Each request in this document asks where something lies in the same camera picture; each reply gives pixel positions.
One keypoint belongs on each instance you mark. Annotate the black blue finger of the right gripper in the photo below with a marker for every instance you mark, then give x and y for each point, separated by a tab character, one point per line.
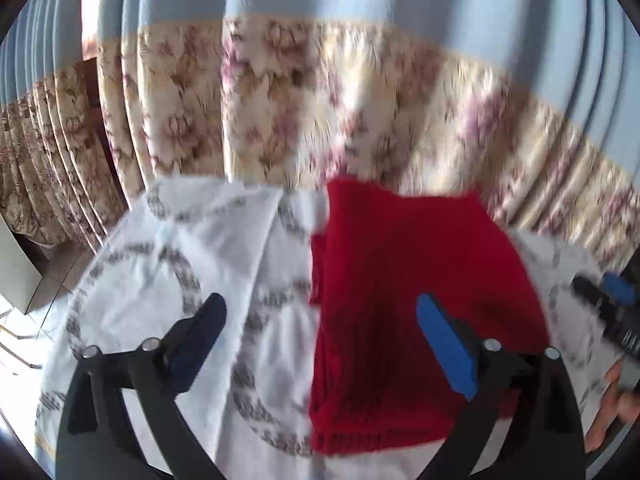
616	305

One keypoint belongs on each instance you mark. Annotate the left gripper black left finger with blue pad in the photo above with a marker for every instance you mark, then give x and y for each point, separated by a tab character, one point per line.
96	438

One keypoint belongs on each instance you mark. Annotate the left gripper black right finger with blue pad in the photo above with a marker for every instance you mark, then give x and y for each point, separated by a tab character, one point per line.
520	420

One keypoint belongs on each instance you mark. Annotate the red knitted sweater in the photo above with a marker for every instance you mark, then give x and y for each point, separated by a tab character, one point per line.
377	383

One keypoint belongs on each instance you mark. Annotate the person's right hand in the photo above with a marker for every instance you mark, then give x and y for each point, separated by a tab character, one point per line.
614	403

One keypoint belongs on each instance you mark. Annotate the white cabinet side panel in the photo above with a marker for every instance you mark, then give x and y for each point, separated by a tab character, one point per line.
19	278

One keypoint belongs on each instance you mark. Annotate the white bedsheet grey circle pattern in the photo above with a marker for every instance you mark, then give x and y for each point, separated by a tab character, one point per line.
188	238

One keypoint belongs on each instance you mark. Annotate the blue floral curtain right panel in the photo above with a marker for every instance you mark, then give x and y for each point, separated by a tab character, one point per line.
533	104

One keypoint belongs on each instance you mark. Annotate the blue floral curtain panel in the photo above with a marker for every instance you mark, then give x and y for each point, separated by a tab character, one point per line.
56	185
533	104

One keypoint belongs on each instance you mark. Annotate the blue floral curtain left panel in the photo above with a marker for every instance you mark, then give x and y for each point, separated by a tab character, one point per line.
56	185

